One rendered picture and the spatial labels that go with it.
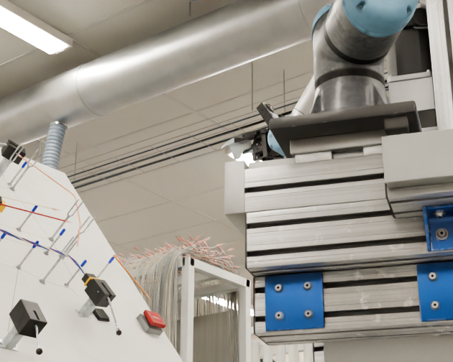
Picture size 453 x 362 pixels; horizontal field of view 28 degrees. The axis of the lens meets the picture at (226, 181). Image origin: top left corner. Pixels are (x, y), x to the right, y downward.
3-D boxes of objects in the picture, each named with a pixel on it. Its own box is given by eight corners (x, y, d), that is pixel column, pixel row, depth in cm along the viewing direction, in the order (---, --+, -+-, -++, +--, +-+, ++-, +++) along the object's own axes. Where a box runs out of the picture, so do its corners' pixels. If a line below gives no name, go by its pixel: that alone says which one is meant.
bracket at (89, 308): (79, 317, 217) (91, 302, 216) (74, 309, 218) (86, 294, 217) (92, 318, 220) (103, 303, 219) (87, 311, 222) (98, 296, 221)
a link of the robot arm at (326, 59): (373, 104, 156) (369, 36, 161) (398, 65, 144) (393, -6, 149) (305, 98, 154) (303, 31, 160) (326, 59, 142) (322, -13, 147)
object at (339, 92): (405, 151, 151) (400, 99, 154) (393, 113, 137) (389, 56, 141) (316, 161, 155) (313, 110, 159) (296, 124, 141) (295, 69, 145)
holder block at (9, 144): (-27, 153, 255) (-9, 128, 253) (7, 172, 260) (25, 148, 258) (-27, 160, 251) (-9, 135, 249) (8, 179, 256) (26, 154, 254)
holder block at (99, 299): (95, 306, 215) (105, 294, 214) (83, 290, 218) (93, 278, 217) (106, 307, 218) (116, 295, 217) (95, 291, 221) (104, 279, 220)
